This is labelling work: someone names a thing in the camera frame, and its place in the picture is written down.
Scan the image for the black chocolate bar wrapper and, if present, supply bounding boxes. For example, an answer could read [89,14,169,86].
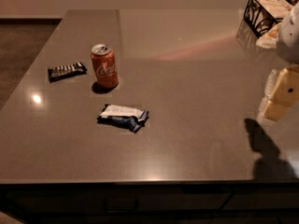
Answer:
[48,62,87,83]

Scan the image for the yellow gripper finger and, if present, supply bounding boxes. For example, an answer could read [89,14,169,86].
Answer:
[262,66,299,121]
[259,69,279,116]

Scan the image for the white napkins in basket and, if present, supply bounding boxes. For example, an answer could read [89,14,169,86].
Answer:
[255,0,292,49]

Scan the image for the blue white snack packet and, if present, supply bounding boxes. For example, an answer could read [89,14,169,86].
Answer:
[97,105,150,133]

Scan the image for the black wire basket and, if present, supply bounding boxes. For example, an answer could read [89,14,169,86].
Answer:
[243,0,294,37]

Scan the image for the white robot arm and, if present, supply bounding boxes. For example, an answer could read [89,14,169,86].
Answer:
[256,3,299,121]

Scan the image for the orange coke can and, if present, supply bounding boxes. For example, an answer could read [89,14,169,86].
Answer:
[91,44,119,90]

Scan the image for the dark drawer with handle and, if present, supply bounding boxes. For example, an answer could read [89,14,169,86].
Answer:
[5,189,230,215]

